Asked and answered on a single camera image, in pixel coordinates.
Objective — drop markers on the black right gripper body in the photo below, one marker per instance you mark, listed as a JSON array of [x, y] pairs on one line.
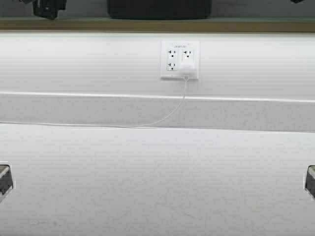
[[296, 1]]

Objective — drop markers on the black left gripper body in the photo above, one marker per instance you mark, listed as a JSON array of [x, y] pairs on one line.
[[48, 9]]

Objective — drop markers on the black two-handled cooking pot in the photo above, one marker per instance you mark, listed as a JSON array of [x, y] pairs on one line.
[[159, 9]]

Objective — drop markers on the upper cabinet wooden shelf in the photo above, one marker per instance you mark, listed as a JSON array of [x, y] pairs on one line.
[[209, 25]]

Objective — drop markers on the white plug adapter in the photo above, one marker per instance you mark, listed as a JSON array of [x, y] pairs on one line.
[[186, 70]]

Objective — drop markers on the white wall outlet plate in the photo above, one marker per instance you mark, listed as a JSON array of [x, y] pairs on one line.
[[176, 52]]

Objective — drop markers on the left metal frame bracket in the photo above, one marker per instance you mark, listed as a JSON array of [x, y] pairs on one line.
[[6, 181]]

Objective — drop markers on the metal frame bracket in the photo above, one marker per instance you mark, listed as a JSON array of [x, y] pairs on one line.
[[6, 181], [309, 184]]

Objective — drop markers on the right metal frame bracket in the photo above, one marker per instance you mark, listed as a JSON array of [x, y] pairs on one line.
[[309, 184]]

